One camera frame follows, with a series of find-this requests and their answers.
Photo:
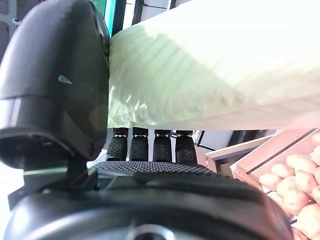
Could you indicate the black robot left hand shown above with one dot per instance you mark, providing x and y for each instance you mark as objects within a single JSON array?
[{"x": 55, "y": 75}]

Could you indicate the slim pale napa cabbage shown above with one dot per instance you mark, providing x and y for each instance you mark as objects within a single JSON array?
[{"x": 200, "y": 75}]

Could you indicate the wooden potato crate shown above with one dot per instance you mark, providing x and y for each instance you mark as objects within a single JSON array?
[{"x": 262, "y": 155}]

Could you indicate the brown potato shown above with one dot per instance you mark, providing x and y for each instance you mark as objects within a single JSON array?
[
  {"x": 296, "y": 200},
  {"x": 271, "y": 180},
  {"x": 282, "y": 170},
  {"x": 306, "y": 181},
  {"x": 301, "y": 162}
]

